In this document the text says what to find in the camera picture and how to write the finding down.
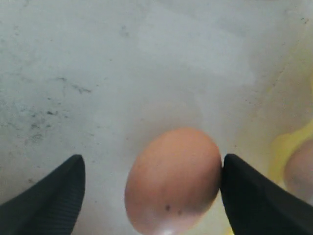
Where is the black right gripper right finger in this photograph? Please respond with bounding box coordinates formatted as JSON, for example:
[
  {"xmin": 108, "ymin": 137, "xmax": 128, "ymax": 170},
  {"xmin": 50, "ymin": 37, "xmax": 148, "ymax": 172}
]
[{"xmin": 221, "ymin": 154, "xmax": 313, "ymax": 235}]

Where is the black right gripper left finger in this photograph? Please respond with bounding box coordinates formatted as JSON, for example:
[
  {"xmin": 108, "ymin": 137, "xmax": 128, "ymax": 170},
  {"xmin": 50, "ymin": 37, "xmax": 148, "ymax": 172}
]
[{"xmin": 0, "ymin": 155, "xmax": 86, "ymax": 235}]

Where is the brown egg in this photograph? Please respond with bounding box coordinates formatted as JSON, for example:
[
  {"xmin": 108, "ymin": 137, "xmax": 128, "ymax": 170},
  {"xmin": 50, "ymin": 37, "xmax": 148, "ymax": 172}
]
[
  {"xmin": 124, "ymin": 128, "xmax": 222, "ymax": 235},
  {"xmin": 284, "ymin": 140, "xmax": 313, "ymax": 204}
]

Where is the yellow plastic egg tray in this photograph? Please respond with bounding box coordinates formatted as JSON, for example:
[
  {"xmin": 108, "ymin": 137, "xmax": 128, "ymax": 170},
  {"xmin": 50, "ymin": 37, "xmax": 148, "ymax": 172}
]
[{"xmin": 266, "ymin": 73, "xmax": 313, "ymax": 235}]

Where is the clear plastic storage box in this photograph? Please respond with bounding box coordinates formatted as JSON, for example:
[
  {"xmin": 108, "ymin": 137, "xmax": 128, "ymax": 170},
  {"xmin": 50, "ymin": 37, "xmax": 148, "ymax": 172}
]
[{"xmin": 0, "ymin": 0, "xmax": 313, "ymax": 235}]

